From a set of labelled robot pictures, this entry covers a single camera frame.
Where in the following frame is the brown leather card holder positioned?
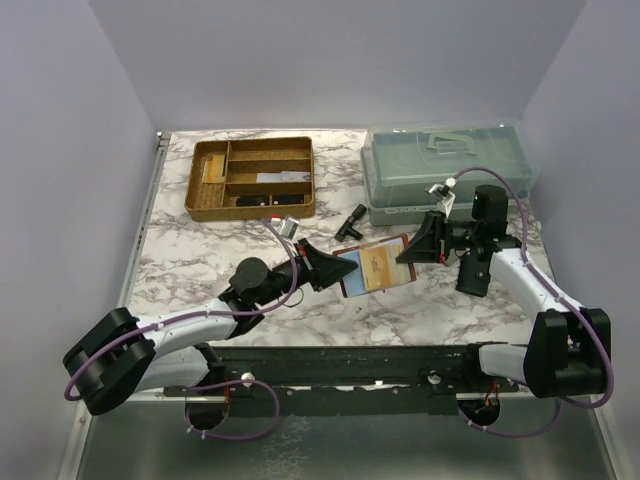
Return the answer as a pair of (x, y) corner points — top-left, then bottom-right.
(333, 233), (417, 298)

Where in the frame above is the clear lidded plastic box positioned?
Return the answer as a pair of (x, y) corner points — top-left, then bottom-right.
(361, 119), (540, 227)

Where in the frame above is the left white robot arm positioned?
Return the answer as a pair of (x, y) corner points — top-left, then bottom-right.
(62, 239), (358, 415)

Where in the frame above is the black T-shaped pipe fitting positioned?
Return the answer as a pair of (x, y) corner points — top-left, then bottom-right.
(334, 204), (367, 242)

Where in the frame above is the grey card wallet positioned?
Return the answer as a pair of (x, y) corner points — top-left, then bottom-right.
(444, 250), (466, 266)

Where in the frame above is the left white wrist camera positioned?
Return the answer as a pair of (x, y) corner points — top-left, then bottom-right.
(271, 216), (300, 242)

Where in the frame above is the blue credit card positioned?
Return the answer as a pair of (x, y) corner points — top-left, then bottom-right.
(337, 249), (368, 298)

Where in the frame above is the gold card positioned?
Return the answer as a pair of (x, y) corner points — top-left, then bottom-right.
(202, 153), (226, 184)

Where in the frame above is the black item in tray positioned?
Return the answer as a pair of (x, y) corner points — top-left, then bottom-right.
(235, 194), (305, 207)

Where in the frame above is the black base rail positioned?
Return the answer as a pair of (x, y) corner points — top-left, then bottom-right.
(164, 345), (518, 422)

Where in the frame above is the tan credit card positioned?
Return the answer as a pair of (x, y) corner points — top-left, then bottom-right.
(360, 243), (413, 292)

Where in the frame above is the white card in tray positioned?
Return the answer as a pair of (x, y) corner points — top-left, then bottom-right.
(256, 171), (311, 183)

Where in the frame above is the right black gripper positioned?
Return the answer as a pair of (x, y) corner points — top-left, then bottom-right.
(396, 211), (481, 264)

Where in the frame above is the black snap wallet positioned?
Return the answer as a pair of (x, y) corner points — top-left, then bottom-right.
(456, 253), (491, 298)

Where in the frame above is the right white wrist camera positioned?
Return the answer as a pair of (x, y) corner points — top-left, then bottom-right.
(426, 177), (457, 218)

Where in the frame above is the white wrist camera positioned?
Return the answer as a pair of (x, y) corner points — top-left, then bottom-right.
(426, 177), (457, 218)
(271, 216), (300, 242)

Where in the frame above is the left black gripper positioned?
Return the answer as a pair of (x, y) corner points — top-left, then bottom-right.
(256, 239), (358, 308)

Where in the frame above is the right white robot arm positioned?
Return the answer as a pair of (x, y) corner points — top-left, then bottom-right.
(396, 185), (612, 399)

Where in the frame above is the brown cork organizer tray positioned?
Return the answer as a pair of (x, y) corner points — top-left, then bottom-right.
(184, 136), (316, 222)

